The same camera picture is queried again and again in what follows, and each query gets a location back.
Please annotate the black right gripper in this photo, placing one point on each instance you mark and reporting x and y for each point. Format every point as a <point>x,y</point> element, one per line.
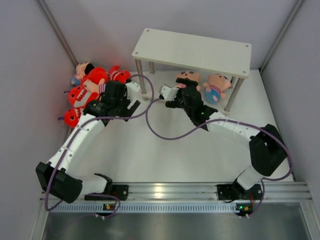
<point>174,103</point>

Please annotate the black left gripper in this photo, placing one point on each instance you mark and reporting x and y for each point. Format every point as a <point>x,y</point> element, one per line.
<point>125,111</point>

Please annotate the pink doll striped shirt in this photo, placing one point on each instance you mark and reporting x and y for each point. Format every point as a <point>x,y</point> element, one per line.
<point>98,86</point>
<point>215,87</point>
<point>191,75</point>

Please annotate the red plush shark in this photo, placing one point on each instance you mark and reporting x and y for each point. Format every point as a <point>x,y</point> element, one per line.
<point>71,116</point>
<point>81,95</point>
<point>118,75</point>

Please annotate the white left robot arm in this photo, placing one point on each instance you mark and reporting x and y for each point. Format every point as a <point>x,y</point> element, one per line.
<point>54,176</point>

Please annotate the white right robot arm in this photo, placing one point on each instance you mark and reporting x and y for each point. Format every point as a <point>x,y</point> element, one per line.
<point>266,148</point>

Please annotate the white two-tier shelf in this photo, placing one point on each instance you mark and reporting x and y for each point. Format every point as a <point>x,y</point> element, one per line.
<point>231,58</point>

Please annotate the red plush whale back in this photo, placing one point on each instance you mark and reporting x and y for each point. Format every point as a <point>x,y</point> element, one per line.
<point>97,75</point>

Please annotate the pink doll black hair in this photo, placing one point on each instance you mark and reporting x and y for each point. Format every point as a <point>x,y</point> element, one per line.
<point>81,70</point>

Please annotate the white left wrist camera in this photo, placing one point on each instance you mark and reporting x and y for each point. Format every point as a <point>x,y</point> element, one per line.
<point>132,89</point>

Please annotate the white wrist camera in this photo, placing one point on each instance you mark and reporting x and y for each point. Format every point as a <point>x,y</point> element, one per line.
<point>132,89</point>
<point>168,93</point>

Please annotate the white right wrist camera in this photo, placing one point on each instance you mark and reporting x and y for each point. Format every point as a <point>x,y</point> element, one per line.
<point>168,93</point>

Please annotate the grey slotted cable duct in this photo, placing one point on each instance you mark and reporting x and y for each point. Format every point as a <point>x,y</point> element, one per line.
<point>131,207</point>

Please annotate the aluminium mounting rail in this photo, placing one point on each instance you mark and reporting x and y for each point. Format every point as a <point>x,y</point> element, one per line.
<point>274,191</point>

